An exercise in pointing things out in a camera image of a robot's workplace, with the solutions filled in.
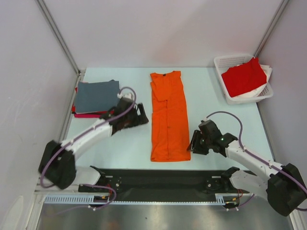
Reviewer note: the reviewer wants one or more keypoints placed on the orange t-shirt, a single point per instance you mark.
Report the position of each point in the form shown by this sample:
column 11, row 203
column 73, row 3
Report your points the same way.
column 170, row 127

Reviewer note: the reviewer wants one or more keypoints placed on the right aluminium corner post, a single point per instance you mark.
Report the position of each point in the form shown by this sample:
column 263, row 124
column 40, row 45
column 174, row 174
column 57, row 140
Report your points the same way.
column 272, row 25

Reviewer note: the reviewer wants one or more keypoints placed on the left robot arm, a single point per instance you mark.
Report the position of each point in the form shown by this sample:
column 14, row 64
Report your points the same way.
column 58, row 164

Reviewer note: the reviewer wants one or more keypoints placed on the grey folded t-shirt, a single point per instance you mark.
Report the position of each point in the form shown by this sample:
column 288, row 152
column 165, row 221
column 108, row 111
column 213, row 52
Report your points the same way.
column 97, row 97

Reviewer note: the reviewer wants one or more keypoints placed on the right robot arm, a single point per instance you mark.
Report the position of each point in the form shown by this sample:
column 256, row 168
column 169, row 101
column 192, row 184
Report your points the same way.
column 281, row 185

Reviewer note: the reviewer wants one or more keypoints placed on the red t-shirt in basket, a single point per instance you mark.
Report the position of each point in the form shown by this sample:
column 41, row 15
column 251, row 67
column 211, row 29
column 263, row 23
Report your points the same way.
column 226, row 75

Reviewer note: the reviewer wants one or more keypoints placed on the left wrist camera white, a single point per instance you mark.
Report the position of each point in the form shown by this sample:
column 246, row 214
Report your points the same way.
column 129, row 96

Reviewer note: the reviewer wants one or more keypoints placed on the aluminium corner post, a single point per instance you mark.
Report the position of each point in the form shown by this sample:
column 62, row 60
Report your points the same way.
column 58, row 35
column 272, row 25

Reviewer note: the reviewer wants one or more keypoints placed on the magenta folded t-shirt in stack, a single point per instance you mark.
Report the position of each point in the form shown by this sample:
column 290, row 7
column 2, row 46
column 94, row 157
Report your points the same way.
column 87, row 115

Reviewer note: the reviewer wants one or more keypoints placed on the left aluminium corner post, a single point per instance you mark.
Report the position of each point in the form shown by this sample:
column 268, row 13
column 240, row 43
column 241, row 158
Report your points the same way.
column 58, row 35

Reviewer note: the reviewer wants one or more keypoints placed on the white plastic basket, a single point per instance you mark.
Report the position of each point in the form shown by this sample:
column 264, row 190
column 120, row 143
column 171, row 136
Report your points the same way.
column 223, row 63

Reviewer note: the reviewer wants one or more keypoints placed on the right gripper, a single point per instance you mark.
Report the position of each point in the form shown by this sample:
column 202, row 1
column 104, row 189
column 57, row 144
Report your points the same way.
column 199, row 143

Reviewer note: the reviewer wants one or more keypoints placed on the white cloth in basket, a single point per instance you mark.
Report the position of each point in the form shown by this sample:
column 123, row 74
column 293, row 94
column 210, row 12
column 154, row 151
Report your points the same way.
column 246, row 80

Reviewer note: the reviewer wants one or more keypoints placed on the aluminium frame rail front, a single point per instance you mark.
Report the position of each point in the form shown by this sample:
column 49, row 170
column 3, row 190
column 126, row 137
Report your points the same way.
column 94, row 183

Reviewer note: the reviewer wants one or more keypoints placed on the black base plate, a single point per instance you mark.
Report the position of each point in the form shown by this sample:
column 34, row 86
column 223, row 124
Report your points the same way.
column 164, row 173

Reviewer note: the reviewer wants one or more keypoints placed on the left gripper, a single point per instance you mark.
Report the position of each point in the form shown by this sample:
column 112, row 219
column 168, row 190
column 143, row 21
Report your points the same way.
column 139, row 119

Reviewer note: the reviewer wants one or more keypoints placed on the white cable duct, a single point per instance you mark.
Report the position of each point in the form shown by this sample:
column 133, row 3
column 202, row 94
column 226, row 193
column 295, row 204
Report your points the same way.
column 98, row 200

